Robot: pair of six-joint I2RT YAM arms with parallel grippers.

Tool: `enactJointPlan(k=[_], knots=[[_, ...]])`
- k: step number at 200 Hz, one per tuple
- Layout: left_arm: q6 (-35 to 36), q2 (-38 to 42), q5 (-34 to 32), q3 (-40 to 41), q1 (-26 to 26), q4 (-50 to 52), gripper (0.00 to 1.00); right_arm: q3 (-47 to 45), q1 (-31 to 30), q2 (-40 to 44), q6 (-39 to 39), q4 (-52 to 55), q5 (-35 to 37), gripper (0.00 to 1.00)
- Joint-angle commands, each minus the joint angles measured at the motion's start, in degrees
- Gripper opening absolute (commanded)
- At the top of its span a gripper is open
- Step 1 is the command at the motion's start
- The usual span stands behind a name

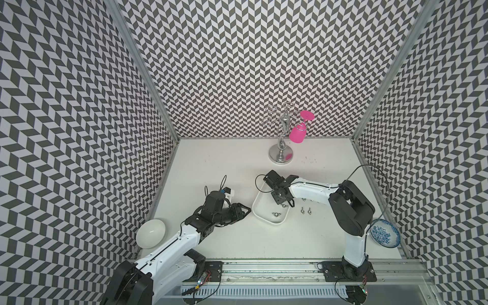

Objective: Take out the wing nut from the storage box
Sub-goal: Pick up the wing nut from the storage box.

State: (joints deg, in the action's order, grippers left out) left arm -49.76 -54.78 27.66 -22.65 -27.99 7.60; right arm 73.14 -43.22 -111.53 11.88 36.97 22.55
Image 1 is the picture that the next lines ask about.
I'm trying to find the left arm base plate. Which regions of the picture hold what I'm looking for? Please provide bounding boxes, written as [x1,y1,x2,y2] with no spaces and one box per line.
[188,261,224,282]

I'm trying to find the blue patterned bowl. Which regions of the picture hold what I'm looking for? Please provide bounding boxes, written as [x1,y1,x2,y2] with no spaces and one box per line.
[369,219,401,249]

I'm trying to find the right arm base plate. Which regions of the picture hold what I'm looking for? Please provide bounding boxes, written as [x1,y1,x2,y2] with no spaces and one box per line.
[318,260,377,283]

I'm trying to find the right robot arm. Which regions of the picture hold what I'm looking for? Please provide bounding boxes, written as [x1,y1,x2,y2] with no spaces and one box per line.
[263,171,376,281]

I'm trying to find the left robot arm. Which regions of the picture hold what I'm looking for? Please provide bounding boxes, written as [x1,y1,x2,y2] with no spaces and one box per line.
[100,203,251,304]

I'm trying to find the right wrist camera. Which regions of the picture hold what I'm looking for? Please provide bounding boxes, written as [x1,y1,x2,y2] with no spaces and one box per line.
[263,170,285,191]

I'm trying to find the aluminium front rail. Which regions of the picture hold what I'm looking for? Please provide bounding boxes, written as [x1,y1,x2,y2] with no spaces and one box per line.
[206,259,434,285]

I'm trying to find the clear wine glass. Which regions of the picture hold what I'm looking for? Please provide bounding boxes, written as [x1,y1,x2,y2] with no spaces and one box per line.
[263,105,281,128]

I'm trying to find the aluminium corner post left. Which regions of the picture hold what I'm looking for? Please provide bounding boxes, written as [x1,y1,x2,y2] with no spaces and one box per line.
[104,0,180,143]

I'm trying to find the chrome glass holder stand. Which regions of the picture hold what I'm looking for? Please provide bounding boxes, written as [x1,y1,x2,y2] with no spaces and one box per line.
[268,103,294,165]

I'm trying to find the aluminium corner post right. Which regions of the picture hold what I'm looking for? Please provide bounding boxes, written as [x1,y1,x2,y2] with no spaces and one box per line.
[352,0,440,142]

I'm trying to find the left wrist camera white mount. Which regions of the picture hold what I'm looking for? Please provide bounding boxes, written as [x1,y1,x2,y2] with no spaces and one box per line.
[219,175,234,205]

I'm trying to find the pink wine glass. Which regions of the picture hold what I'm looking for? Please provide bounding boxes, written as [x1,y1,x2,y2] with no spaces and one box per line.
[289,111,315,144]

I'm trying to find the white plain bowl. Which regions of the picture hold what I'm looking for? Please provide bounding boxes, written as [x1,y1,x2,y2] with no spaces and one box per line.
[136,219,166,249]

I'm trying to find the white storage box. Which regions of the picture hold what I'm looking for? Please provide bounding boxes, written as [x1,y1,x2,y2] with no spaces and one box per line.
[251,191,291,226]

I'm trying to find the aluminium corner post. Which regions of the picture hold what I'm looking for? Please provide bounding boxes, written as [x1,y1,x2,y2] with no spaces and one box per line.
[104,0,180,143]
[352,0,440,142]

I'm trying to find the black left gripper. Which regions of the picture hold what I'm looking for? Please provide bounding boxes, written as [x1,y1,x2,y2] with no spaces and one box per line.
[213,202,252,226]

